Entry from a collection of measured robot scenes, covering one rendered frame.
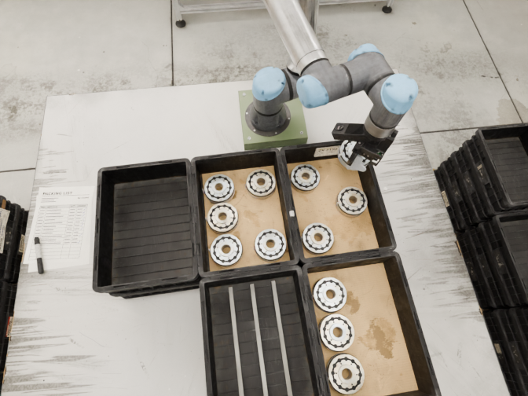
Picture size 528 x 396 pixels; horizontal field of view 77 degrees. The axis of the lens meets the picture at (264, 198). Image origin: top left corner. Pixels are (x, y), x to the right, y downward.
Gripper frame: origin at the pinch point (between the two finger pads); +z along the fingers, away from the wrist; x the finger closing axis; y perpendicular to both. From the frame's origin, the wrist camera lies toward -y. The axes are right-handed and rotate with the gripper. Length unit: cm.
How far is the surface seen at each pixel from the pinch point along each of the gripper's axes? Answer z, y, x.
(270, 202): 16.4, -16.7, -19.3
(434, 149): 99, 45, 99
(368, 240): 16.1, 18.4, -14.3
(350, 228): 16.2, 11.3, -13.5
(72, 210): 30, -82, -56
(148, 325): 29, -32, -75
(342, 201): 13.3, 4.4, -7.6
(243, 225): 16.4, -20.2, -31.4
